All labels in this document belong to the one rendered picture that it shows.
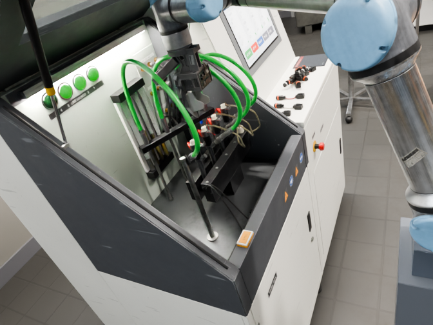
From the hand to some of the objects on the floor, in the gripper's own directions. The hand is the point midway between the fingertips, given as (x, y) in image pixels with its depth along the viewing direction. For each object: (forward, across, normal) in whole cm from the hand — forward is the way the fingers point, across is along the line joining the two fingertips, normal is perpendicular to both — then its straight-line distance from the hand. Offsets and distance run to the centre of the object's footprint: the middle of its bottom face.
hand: (194, 113), depth 102 cm
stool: (+122, +228, -10) cm, 258 cm away
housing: (+122, +35, +51) cm, 137 cm away
